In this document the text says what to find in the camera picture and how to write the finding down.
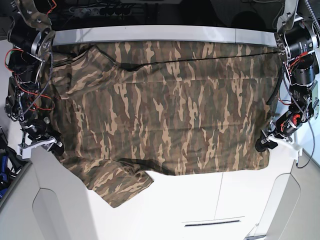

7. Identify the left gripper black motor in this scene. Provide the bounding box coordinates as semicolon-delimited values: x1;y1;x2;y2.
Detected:
255;111;303;152

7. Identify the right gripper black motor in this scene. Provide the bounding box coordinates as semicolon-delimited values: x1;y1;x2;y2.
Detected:
19;119;65;156

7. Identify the camouflage T-shirt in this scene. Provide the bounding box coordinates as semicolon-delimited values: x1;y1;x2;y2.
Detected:
9;0;282;209

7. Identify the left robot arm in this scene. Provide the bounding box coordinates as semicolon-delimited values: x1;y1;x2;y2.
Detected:
255;0;320;152

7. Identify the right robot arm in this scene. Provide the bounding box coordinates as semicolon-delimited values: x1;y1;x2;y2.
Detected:
4;13;64;159

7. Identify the blue black items bin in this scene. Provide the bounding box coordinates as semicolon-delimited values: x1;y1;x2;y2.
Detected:
0;126;30;201

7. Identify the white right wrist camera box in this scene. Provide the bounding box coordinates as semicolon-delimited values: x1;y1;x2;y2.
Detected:
17;143;35;159

